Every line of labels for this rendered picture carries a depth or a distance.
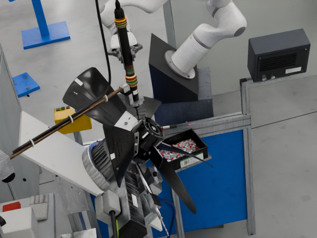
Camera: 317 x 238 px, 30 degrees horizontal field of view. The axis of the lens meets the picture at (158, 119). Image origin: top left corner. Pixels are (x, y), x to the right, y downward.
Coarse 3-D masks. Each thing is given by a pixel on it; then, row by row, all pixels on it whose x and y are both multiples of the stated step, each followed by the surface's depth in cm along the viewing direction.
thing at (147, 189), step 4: (136, 164) 231; (140, 172) 228; (140, 176) 227; (144, 176) 227; (144, 180) 225; (144, 184) 224; (144, 188) 223; (148, 188) 222; (148, 192) 221; (152, 192) 222; (156, 208) 216; (156, 212) 216; (160, 212) 216; (160, 216) 214; (164, 224) 212
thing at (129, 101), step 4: (124, 88) 225; (128, 88) 227; (120, 92) 229; (124, 92) 226; (128, 92) 227; (132, 92) 228; (128, 96) 228; (132, 96) 230; (140, 96) 234; (128, 100) 230; (132, 100) 230; (140, 100) 232; (128, 104) 232; (132, 104) 231; (136, 104) 231; (140, 104) 232
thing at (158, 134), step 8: (144, 120) 229; (152, 120) 235; (136, 128) 229; (144, 128) 226; (160, 128) 235; (152, 136) 226; (160, 136) 232; (144, 144) 228; (152, 144) 228; (144, 152) 233; (136, 160) 230; (144, 160) 232
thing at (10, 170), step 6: (0, 150) 199; (0, 156) 196; (6, 156) 196; (0, 162) 194; (6, 162) 196; (0, 168) 195; (6, 168) 197; (12, 168) 198; (0, 174) 196; (6, 174) 198; (0, 180) 197
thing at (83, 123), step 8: (56, 112) 276; (64, 112) 275; (72, 112) 274; (56, 120) 271; (80, 120) 273; (88, 120) 274; (64, 128) 274; (72, 128) 275; (80, 128) 276; (88, 128) 276
